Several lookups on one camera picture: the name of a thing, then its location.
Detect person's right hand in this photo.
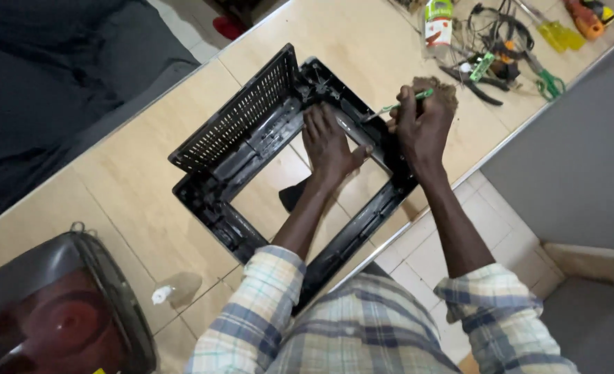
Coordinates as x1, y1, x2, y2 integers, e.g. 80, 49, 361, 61
387, 84, 457, 178

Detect person's left hand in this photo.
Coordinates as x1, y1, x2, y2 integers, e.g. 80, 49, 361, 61
301, 102, 375, 181

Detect green handled screwdriver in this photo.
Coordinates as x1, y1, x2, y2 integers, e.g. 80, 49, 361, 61
361, 88, 436, 123

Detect black plastic casing frame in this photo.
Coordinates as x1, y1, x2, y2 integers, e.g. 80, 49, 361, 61
168, 43, 423, 316

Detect black pliers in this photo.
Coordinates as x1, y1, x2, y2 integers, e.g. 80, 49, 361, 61
439, 64, 511, 108

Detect small green circuit board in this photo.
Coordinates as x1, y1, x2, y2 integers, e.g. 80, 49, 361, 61
468, 52, 496, 83

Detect spray can green cap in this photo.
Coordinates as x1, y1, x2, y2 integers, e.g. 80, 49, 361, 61
423, 0, 455, 59

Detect orange black electronic component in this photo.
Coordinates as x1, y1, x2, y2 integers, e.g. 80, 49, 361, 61
493, 42, 522, 82

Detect small black piece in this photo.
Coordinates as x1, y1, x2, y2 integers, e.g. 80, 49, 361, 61
278, 176, 313, 214

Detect red item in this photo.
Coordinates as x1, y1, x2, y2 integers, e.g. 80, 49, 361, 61
212, 15, 247, 42

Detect yellow black tool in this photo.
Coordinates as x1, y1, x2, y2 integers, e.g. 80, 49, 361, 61
581, 0, 614, 28

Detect plaid shirt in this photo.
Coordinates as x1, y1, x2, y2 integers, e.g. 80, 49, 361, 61
185, 245, 581, 374

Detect dark grey sofa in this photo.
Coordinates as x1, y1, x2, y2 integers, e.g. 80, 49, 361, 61
0, 0, 202, 233

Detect tangle of black cables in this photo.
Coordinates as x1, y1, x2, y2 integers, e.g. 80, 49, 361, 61
465, 2, 537, 65

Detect green handled scissors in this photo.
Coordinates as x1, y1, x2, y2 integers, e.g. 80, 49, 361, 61
522, 50, 567, 103

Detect yellow handled screwdriver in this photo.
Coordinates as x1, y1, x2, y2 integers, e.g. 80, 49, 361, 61
512, 0, 588, 54

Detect orange tool handle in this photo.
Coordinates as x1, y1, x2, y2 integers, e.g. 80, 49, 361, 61
563, 0, 605, 42

